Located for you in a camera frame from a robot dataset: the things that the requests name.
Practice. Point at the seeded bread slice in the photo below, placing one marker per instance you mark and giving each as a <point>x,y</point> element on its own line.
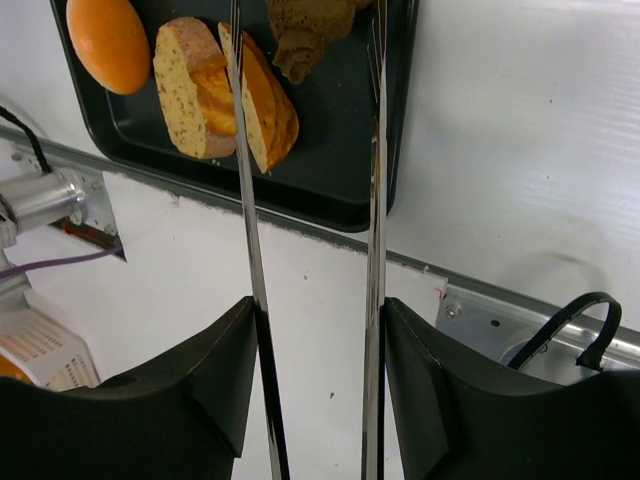
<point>193,89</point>
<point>271,120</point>

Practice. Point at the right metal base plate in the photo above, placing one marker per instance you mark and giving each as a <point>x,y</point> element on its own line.
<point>498,328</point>

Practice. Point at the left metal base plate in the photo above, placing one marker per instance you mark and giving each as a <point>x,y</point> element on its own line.
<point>100,229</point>

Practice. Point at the stainless steel tongs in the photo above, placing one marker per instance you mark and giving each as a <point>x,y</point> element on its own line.
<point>372,456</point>

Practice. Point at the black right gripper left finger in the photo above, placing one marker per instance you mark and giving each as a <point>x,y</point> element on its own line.
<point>180,415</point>

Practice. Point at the white perforated basket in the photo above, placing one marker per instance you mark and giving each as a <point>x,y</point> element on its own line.
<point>38,349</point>

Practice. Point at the brown chocolate croissant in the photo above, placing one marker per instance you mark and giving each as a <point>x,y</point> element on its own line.
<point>304,28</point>

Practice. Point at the black baking tray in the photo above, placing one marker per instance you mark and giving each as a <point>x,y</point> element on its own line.
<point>325,179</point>

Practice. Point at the metal base plate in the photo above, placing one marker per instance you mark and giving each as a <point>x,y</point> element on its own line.
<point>498,328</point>
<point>100,229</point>

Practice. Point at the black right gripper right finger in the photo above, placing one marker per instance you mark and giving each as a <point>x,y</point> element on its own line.
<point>462,415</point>

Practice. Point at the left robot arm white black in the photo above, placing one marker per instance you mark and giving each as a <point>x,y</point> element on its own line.
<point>39,199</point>

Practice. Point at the glossy orange bun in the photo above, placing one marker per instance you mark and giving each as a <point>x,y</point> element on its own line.
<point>109,39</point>

